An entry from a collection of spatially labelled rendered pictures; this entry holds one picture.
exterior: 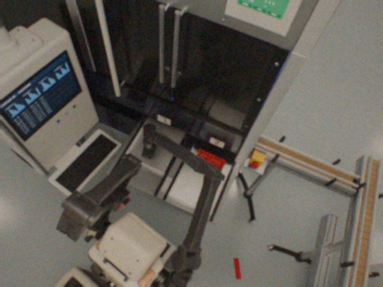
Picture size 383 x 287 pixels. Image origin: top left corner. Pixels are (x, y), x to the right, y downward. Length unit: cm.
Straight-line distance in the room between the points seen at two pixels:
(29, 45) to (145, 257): 96
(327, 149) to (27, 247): 288
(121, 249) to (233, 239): 157
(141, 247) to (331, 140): 257
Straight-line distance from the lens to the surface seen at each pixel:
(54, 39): 145
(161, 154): 177
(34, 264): 268
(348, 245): 188
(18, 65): 139
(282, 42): 107
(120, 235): 112
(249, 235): 262
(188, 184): 171
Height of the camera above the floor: 248
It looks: 61 degrees down
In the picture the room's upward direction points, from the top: 11 degrees clockwise
